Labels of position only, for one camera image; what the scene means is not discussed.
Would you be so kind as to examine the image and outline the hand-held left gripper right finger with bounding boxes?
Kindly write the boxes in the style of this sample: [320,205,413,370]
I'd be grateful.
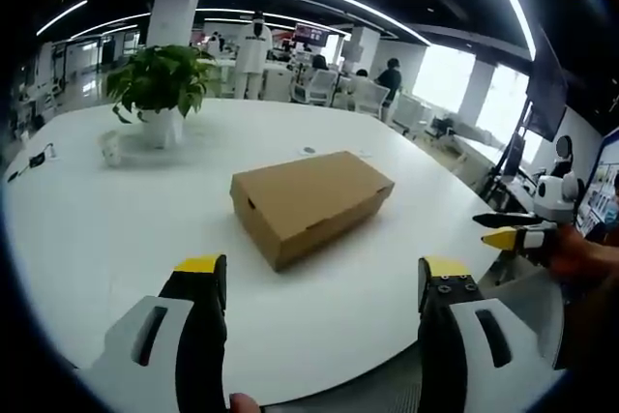
[416,255,550,413]

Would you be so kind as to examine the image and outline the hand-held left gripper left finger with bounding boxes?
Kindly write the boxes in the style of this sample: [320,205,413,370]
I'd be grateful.
[90,252,229,413]

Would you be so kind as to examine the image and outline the brown cardboard shoe box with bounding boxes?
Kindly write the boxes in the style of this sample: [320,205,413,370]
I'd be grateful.
[229,150,396,273]

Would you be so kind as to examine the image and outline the person's left hand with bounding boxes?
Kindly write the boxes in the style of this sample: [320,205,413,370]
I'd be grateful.
[228,393,262,413]

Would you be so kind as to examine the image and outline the blue framed display screen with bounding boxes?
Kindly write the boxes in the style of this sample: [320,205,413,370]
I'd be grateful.
[574,126,619,240]

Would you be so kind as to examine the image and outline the grey office chair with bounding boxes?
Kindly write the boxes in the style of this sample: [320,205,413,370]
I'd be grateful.
[476,267,567,370]

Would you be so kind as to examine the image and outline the white plant pot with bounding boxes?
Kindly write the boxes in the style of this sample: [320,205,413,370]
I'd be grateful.
[138,107,186,150]

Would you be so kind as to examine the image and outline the green potted plant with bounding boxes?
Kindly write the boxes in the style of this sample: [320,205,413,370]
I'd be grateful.
[104,44,220,125]

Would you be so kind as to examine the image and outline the red display screen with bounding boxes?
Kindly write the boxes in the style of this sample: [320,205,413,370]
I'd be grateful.
[292,23,332,45]

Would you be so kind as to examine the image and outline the white square column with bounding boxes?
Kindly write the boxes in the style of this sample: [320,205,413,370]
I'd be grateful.
[146,0,199,49]

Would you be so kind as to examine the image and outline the large black wall monitor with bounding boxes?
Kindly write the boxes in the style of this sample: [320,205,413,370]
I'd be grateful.
[524,25,568,141]

